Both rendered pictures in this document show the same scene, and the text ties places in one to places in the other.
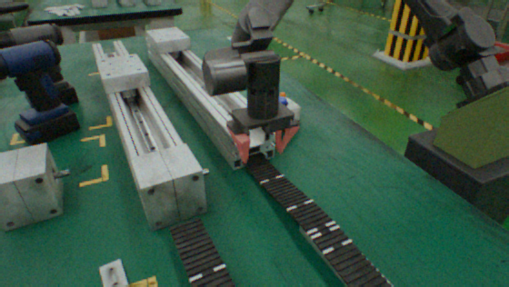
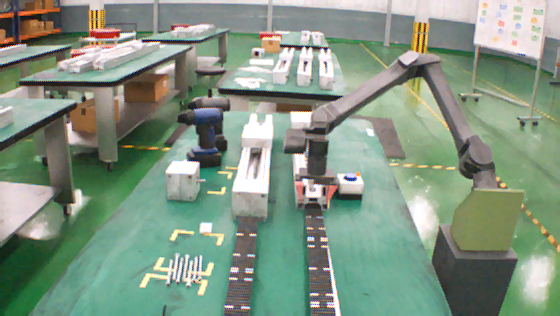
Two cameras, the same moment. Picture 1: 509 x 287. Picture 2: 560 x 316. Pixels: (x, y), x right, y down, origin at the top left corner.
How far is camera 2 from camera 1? 0.80 m
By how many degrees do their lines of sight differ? 27
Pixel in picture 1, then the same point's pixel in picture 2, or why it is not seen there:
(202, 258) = (247, 230)
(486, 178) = (462, 256)
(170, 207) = (245, 208)
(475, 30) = (477, 150)
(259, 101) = (311, 163)
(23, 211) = (178, 191)
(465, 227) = (412, 269)
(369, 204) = (364, 245)
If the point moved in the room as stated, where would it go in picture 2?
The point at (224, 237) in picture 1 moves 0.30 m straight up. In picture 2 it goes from (267, 233) to (271, 129)
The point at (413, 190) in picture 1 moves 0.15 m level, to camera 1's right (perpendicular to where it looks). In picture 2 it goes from (401, 248) to (454, 261)
